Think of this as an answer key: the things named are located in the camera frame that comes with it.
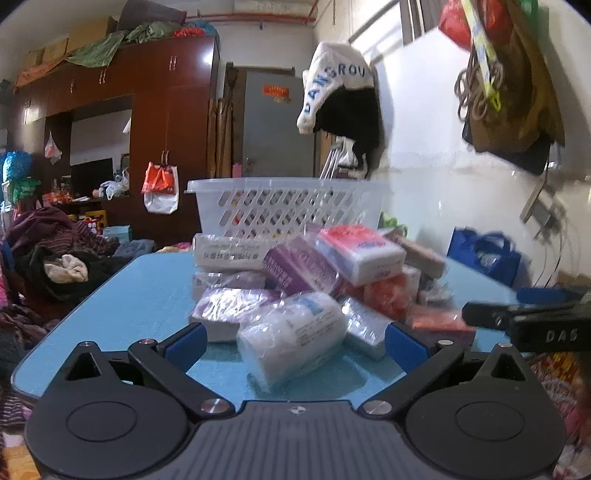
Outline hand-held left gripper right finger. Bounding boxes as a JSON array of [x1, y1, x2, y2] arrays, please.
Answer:
[[356, 322, 532, 422]]

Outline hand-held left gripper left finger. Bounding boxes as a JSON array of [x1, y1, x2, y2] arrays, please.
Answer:
[[60, 322, 236, 422]]

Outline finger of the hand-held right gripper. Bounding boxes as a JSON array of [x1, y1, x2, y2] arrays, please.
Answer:
[[462, 301, 514, 331]]

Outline orange packet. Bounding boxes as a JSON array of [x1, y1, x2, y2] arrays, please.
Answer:
[[406, 305, 476, 347]]

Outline silver foil packet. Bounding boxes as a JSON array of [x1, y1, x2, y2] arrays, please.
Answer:
[[339, 295, 393, 361]]

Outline orange-red packet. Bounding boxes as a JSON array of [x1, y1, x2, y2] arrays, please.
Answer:
[[342, 268, 421, 319]]

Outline purple clear-wrapped packet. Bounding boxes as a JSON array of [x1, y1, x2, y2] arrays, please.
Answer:
[[189, 286, 282, 342]]

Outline small white packet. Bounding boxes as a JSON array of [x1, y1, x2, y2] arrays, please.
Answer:
[[191, 271, 266, 301]]

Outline tan brown box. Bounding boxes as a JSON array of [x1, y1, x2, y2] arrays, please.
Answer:
[[383, 228, 446, 278]]

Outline pink and white tissue packet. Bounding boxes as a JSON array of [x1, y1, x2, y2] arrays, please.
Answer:
[[315, 224, 407, 287]]

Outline white printed box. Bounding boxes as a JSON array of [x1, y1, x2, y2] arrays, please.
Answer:
[[191, 233, 278, 273]]

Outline white clear-wrapped tissue packet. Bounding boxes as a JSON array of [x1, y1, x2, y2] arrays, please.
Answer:
[[236, 292, 348, 388]]

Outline pile of packets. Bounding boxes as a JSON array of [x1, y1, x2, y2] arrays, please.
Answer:
[[262, 237, 345, 296]]

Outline white plastic basket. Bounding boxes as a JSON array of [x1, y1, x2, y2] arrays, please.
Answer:
[[184, 177, 393, 243]]

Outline blue tote bag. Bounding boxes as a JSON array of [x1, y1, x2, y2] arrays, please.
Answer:
[[447, 227, 522, 287]]

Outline colourful printed blanket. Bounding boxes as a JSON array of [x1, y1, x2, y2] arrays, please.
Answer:
[[531, 353, 591, 444]]

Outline green and white tote bag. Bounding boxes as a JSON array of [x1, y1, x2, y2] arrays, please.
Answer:
[[379, 212, 409, 236]]

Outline orange and white plastic bag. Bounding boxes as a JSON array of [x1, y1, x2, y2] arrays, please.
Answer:
[[141, 161, 180, 215]]

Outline pile of dark clothes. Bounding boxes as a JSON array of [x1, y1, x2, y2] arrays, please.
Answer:
[[0, 205, 134, 319]]

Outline black monitor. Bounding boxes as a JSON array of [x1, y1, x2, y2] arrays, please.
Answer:
[[69, 157, 114, 199]]

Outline metal crutches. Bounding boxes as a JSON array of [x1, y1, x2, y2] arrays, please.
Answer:
[[318, 138, 345, 181]]

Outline grey door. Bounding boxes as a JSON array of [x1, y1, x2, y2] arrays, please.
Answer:
[[242, 69, 319, 178]]

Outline brown wooden wardrobe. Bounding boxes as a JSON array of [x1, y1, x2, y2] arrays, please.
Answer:
[[14, 34, 220, 245]]

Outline small hanging plastic bag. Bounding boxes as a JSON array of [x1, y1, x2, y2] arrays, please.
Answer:
[[44, 131, 63, 164]]

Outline blue plastic bag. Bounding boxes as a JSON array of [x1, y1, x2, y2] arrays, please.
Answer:
[[2, 150, 33, 185]]

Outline white and black hoodie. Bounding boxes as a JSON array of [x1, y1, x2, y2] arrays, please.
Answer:
[[296, 41, 384, 178]]

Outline red plastic bag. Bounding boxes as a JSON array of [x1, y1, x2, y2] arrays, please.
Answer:
[[438, 0, 513, 49]]

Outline green cloth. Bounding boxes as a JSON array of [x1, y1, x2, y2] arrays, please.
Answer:
[[67, 21, 185, 68]]

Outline orange cloth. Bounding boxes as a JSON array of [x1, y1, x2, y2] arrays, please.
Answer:
[[16, 62, 70, 88]]

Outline small cardboard box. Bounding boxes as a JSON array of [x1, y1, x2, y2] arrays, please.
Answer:
[[23, 39, 70, 70]]

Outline large cardboard box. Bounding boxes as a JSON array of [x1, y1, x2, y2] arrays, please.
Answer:
[[69, 16, 116, 51]]

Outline metal wall bracket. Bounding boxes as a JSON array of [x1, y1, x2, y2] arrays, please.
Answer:
[[519, 175, 568, 232]]

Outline coiled rope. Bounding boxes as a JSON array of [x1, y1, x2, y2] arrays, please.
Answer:
[[455, 58, 506, 123]]

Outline yellow-green strap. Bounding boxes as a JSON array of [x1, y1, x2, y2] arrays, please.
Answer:
[[462, 0, 502, 112]]

